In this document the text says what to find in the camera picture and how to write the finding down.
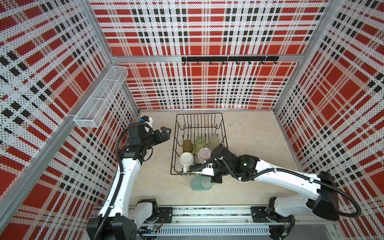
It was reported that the lavender ceramic mug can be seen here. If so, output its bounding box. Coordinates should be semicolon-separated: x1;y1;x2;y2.
198;148;212;164

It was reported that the amber textured glass cup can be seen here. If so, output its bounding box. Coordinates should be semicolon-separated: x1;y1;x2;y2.
182;140;194;154

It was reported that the pale green frosted glass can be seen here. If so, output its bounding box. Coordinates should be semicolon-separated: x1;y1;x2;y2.
207;135;220;151

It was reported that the teal glass cup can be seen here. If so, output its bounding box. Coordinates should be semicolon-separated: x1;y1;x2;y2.
190;175;213;191

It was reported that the red interior white mug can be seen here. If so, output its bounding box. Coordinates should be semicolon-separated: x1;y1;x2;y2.
179;152;194;173

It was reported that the green ribbed glass cup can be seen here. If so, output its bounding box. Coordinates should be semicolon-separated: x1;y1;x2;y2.
195;138;206;155

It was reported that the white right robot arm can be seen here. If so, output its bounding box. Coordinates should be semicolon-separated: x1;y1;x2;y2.
200;147;341;221

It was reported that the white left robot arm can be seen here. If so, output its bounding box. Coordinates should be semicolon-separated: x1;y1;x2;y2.
86;118;172;240

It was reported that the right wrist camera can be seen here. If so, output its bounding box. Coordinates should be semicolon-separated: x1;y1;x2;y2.
193;167;215;176

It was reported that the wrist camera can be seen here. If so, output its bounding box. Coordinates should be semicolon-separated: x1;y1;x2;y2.
193;167;215;176
140;116;153;128

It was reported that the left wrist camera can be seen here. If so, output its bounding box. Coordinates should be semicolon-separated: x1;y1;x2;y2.
140;116;153;128

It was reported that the black wire dish rack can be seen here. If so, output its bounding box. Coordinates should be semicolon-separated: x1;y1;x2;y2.
170;113;228;175

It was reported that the white wire wall basket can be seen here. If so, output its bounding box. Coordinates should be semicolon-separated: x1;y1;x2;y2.
74;66;128;128

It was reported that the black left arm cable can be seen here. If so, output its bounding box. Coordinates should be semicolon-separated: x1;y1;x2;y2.
91;122;154;240

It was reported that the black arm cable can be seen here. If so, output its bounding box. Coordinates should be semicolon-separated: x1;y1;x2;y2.
188;155;362;218
91;122;154;240

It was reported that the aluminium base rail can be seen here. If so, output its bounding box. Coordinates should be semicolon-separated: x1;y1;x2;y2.
137;205;340;240

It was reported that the black wall hook rail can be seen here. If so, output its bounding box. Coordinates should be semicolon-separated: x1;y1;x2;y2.
181;56;280;63

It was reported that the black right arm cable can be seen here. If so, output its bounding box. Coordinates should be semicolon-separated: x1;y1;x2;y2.
188;155;362;218

